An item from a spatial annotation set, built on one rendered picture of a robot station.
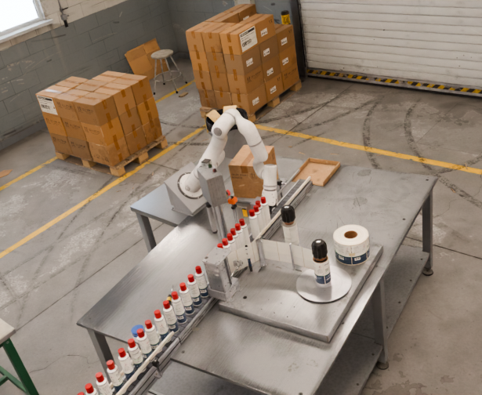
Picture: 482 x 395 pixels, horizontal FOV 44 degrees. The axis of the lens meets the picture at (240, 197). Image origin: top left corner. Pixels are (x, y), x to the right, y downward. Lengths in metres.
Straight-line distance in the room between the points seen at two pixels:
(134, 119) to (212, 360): 4.25
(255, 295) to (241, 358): 0.42
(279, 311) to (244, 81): 4.34
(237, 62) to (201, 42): 0.55
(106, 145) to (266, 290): 3.76
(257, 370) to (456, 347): 1.64
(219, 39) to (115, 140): 1.70
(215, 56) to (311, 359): 4.91
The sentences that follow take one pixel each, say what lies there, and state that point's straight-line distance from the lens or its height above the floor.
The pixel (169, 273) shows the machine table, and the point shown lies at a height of 0.83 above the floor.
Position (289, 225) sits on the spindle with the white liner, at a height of 1.07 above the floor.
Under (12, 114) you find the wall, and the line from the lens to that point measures 8.70.
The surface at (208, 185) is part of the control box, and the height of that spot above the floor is 1.44.
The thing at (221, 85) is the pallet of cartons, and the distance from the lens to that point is 7.47.
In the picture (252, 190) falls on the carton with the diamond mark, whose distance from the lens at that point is 4.23.
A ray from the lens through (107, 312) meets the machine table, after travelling 3.66.
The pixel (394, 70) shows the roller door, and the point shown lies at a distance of 7.83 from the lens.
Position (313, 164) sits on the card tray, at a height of 0.83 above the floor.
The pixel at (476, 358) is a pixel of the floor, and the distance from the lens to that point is 4.21.
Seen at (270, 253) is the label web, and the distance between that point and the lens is 3.52.
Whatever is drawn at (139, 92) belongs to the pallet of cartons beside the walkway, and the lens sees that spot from 6.96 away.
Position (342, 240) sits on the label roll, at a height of 1.02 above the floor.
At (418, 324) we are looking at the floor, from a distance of 4.39.
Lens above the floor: 3.09
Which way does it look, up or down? 31 degrees down
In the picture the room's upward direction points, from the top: 11 degrees counter-clockwise
